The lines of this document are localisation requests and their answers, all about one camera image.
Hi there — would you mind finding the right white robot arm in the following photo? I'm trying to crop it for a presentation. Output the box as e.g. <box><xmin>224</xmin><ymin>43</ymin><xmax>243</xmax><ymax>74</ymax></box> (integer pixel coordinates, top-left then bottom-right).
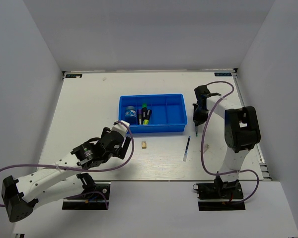
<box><xmin>193</xmin><ymin>85</ymin><xmax>261</xmax><ymax>198</ymax></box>

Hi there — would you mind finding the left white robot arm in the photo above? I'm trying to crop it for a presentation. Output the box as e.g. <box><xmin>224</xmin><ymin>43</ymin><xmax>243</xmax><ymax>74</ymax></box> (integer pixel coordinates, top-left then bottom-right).
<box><xmin>1</xmin><ymin>120</ymin><xmax>134</xmax><ymax>223</ymax></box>

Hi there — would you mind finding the white translucent eraser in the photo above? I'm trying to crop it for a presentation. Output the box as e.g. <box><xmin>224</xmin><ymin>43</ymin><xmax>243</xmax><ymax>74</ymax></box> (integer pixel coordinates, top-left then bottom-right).
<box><xmin>203</xmin><ymin>144</ymin><xmax>210</xmax><ymax>153</ymax></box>

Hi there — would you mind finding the blue plastic divided tray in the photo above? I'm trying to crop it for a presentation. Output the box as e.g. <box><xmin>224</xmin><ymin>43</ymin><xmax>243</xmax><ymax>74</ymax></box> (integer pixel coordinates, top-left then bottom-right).
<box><xmin>119</xmin><ymin>94</ymin><xmax>187</xmax><ymax>133</ymax></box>

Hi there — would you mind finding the yellow highlighter black body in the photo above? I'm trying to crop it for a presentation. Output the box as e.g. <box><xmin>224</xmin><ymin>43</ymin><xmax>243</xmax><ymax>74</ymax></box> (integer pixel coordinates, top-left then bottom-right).
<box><xmin>143</xmin><ymin>110</ymin><xmax>152</xmax><ymax>125</ymax></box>

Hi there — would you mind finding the purple highlighter black body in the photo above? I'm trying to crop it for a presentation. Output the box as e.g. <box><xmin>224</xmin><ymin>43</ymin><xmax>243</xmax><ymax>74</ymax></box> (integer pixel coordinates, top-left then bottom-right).
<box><xmin>137</xmin><ymin>109</ymin><xmax>143</xmax><ymax>125</ymax></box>

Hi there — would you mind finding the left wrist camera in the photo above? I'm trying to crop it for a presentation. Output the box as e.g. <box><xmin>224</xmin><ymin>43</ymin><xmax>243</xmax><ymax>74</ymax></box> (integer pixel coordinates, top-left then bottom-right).
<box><xmin>111</xmin><ymin>120</ymin><xmax>130</xmax><ymax>137</ymax></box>

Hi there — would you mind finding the green highlighter black body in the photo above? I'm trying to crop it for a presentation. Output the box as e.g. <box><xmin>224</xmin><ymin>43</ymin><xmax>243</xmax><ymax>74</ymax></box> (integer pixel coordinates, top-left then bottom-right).
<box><xmin>142</xmin><ymin>103</ymin><xmax>148</xmax><ymax>120</ymax></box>

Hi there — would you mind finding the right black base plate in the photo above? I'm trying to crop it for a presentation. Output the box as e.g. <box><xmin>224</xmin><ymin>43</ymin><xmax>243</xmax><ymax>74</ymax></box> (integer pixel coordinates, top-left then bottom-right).
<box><xmin>193</xmin><ymin>183</ymin><xmax>246</xmax><ymax>212</ymax></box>

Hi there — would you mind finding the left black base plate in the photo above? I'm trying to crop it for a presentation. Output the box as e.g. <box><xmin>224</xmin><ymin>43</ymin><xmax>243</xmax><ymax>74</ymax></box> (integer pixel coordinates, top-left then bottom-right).
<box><xmin>62</xmin><ymin>182</ymin><xmax>111</xmax><ymax>211</ymax></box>

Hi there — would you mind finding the beige eraser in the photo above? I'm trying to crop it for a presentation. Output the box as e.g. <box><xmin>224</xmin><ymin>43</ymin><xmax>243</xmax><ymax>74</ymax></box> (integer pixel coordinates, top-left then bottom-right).
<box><xmin>142</xmin><ymin>141</ymin><xmax>147</xmax><ymax>149</ymax></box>

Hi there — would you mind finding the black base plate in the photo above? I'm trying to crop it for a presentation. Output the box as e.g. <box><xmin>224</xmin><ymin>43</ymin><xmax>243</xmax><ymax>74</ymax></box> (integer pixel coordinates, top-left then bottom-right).
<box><xmin>62</xmin><ymin>182</ymin><xmax>111</xmax><ymax>211</ymax></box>
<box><xmin>193</xmin><ymin>183</ymin><xmax>246</xmax><ymax>212</ymax></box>

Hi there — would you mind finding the blue pen refill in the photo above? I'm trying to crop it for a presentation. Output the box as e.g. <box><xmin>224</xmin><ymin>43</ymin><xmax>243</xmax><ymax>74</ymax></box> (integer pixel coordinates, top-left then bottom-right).
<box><xmin>183</xmin><ymin>135</ymin><xmax>191</xmax><ymax>162</ymax></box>

